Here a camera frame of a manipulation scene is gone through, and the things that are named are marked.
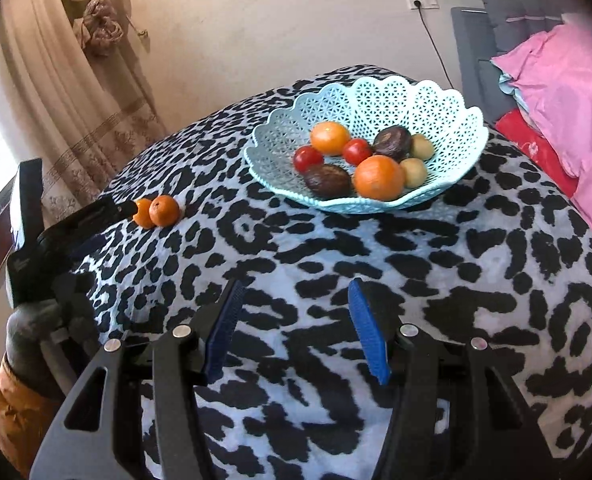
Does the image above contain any grey headboard cushion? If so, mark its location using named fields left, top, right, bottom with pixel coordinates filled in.
left=451, top=0, right=575, bottom=125

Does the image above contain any red tomato front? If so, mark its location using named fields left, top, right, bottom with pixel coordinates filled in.
left=343, top=139, right=373, bottom=167

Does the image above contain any orange with stem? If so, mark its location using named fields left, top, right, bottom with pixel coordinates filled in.
left=149, top=195, right=181, bottom=228

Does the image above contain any red tomato back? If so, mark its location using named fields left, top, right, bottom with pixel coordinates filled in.
left=293, top=145, right=324, bottom=174

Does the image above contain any orange jacket sleeve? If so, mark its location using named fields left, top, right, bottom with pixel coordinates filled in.
left=0, top=358, right=61, bottom=479

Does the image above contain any brown longan front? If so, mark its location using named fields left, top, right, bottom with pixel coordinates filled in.
left=400, top=158, right=428, bottom=190

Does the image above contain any large orange front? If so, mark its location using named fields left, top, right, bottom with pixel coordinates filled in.
left=310, top=122, right=351, bottom=156

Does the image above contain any small dark passion fruit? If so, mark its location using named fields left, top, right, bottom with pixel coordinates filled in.
left=372, top=126, right=412, bottom=162

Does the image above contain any leopard print tablecloth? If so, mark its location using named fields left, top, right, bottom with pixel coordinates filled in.
left=72, top=63, right=592, bottom=480

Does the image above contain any large wrinkled passion fruit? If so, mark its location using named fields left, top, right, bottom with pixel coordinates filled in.
left=303, top=164, right=352, bottom=200

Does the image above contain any red tomato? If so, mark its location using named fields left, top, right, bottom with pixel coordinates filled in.
left=293, top=145, right=324, bottom=174
left=343, top=139, right=373, bottom=167

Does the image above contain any brown longan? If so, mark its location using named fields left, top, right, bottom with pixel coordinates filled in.
left=400, top=158, right=428, bottom=190
left=410, top=134, right=435, bottom=162

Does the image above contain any pink blanket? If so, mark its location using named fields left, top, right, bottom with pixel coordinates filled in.
left=491, top=23, right=592, bottom=227

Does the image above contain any white wall socket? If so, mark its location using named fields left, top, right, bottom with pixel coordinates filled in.
left=407, top=0, right=440, bottom=10

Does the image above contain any beige patterned curtain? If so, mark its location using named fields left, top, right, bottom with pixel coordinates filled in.
left=0, top=0, right=167, bottom=222

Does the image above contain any red pillow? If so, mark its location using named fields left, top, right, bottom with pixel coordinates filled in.
left=494, top=108, right=578, bottom=198

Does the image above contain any gloved left hand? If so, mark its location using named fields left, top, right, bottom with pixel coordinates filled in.
left=5, top=272, right=100, bottom=401

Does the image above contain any orange back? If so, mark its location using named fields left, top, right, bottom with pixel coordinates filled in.
left=132, top=198, right=155, bottom=230

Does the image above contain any small orange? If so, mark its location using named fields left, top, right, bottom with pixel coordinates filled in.
left=352, top=155, right=405, bottom=202

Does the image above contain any light blue lattice basket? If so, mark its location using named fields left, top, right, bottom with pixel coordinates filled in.
left=243, top=76, right=489, bottom=214

